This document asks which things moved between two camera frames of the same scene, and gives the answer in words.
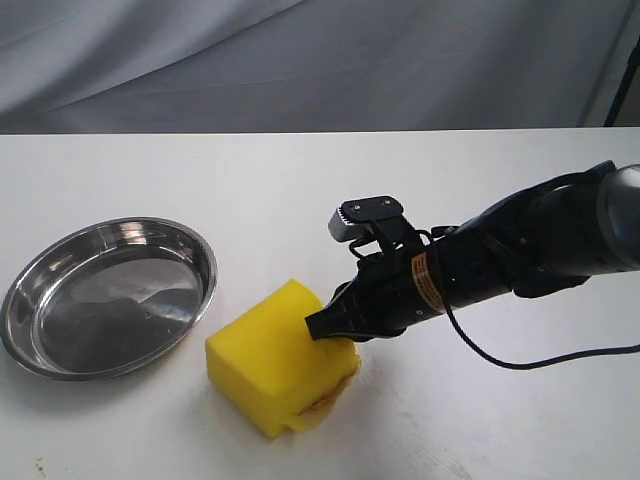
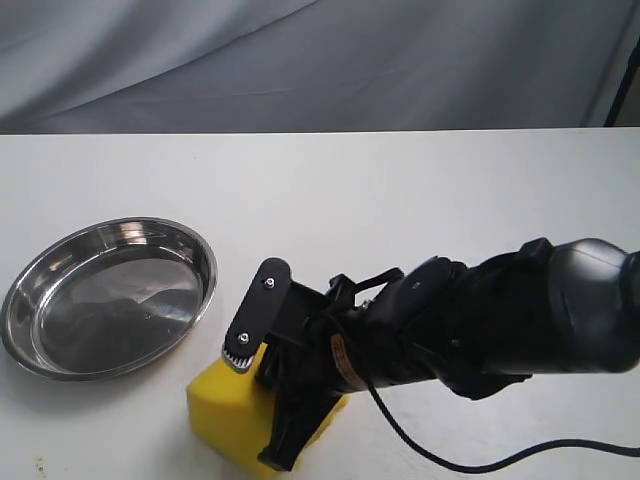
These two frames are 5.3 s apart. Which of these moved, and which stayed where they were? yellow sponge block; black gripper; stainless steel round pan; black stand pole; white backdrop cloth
Moved: black gripper; yellow sponge block
Stayed: black stand pole; stainless steel round pan; white backdrop cloth
